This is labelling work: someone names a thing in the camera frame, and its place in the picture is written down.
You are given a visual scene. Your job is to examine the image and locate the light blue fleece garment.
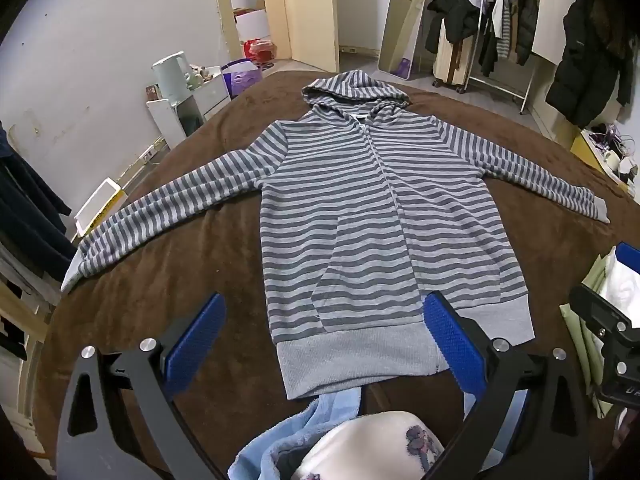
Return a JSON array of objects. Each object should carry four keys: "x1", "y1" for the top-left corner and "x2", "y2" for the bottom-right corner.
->
[{"x1": 227, "y1": 387, "x2": 531, "y2": 480}]

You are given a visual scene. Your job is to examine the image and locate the white printed garment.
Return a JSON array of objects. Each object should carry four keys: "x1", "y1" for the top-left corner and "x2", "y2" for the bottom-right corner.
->
[{"x1": 292, "y1": 410, "x2": 446, "y2": 480}]

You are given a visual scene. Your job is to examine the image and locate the cream wooden door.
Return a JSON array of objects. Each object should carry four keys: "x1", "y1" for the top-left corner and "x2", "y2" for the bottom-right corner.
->
[{"x1": 279, "y1": 0, "x2": 341, "y2": 73}]

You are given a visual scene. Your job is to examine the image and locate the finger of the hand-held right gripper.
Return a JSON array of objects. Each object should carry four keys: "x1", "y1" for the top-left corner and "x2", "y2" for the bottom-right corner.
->
[{"x1": 615, "y1": 241, "x2": 640, "y2": 267}]

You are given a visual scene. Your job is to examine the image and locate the yellow table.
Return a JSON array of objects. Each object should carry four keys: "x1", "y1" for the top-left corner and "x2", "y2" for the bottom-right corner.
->
[{"x1": 570, "y1": 127, "x2": 640, "y2": 193}]

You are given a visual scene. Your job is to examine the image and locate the red bag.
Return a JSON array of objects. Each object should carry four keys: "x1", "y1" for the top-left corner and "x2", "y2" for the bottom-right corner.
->
[{"x1": 243, "y1": 38, "x2": 277, "y2": 63}]

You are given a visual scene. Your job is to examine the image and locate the pale green cloth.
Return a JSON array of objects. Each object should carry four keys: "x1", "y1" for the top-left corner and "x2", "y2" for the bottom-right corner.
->
[{"x1": 559, "y1": 246, "x2": 640, "y2": 418}]

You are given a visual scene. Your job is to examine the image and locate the pale green kettle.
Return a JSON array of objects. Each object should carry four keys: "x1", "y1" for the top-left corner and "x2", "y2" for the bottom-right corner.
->
[{"x1": 151, "y1": 51, "x2": 193, "y2": 92}]

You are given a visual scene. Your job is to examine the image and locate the grey striped hoodie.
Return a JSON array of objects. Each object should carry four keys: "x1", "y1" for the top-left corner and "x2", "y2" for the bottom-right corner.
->
[{"x1": 60, "y1": 69, "x2": 612, "y2": 401}]

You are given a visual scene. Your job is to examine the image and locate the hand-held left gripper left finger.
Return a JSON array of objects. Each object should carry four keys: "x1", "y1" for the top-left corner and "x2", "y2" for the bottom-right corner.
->
[{"x1": 55, "y1": 292, "x2": 228, "y2": 480}]

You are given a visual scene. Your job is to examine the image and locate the white bedside cabinet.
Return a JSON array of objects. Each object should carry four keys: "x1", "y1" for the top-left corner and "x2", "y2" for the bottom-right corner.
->
[{"x1": 146, "y1": 66, "x2": 232, "y2": 150}]

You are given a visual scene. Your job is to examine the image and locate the navy hanging sweaters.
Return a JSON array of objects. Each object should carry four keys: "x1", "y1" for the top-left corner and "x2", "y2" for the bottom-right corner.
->
[{"x1": 0, "y1": 122, "x2": 78, "y2": 281}]

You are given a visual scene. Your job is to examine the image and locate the long black coat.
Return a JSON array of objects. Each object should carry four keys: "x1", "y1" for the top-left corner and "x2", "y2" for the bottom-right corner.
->
[{"x1": 545, "y1": 0, "x2": 636, "y2": 128}]

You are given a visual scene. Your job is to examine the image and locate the white clothes rack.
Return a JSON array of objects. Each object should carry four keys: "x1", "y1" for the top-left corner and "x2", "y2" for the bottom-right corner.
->
[{"x1": 465, "y1": 0, "x2": 541, "y2": 115}]

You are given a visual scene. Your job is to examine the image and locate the beige suitcase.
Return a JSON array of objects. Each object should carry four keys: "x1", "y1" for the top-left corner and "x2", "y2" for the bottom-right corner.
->
[{"x1": 432, "y1": 35, "x2": 476, "y2": 92}]

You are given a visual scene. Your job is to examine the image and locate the white cardboard box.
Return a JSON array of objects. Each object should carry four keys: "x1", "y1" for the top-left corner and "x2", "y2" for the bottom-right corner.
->
[{"x1": 234, "y1": 10, "x2": 271, "y2": 43}]

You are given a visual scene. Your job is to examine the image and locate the purple bag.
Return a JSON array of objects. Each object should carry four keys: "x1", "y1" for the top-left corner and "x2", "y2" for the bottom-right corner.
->
[{"x1": 220, "y1": 58, "x2": 263, "y2": 100}]

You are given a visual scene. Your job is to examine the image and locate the standing mirror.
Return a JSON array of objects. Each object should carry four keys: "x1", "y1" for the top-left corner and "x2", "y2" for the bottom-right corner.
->
[{"x1": 377, "y1": 0, "x2": 433, "y2": 81}]

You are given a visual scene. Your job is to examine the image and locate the white styrofoam box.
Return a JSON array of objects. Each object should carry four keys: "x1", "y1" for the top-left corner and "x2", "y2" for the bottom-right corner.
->
[{"x1": 74, "y1": 177, "x2": 123, "y2": 237}]

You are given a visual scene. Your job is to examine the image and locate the striped hanging garment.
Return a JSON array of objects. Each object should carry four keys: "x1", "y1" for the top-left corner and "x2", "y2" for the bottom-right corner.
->
[{"x1": 495, "y1": 0, "x2": 520, "y2": 61}]

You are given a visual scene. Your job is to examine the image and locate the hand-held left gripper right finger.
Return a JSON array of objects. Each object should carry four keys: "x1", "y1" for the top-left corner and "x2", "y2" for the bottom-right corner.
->
[{"x1": 422, "y1": 290, "x2": 593, "y2": 480}]

